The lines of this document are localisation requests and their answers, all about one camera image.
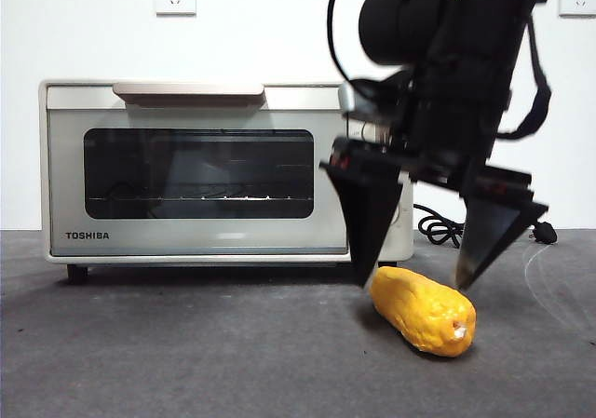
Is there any yellow corn cob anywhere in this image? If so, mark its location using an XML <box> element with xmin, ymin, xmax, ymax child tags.
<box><xmin>370</xmin><ymin>264</ymin><xmax>477</xmax><ymax>357</ymax></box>

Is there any glass-windowed cream oven door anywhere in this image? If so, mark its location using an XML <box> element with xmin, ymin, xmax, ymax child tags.
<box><xmin>46</xmin><ymin>85</ymin><xmax>349</xmax><ymax>256</ymax></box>

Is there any taupe oven door handle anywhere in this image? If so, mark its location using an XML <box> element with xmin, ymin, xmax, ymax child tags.
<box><xmin>112</xmin><ymin>82</ymin><xmax>265</xmax><ymax>109</ymax></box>

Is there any black oven foot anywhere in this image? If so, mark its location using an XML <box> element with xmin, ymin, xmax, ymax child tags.
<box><xmin>66</xmin><ymin>263</ymin><xmax>89</xmax><ymax>285</ymax></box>

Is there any cream Toshiba toaster oven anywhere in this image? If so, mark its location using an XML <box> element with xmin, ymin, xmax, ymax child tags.
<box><xmin>39</xmin><ymin>80</ymin><xmax>414</xmax><ymax>266</ymax></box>

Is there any black power cable with plug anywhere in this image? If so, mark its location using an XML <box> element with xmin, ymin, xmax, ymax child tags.
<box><xmin>413</xmin><ymin>203</ymin><xmax>559</xmax><ymax>248</ymax></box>

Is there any black sleeved arm cable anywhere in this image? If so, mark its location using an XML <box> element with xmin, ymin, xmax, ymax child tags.
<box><xmin>496</xmin><ymin>15</ymin><xmax>554</xmax><ymax>141</ymax></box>

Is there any metal wire oven rack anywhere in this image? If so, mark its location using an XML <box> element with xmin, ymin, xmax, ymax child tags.
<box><xmin>88</xmin><ymin>182</ymin><xmax>311</xmax><ymax>204</ymax></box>

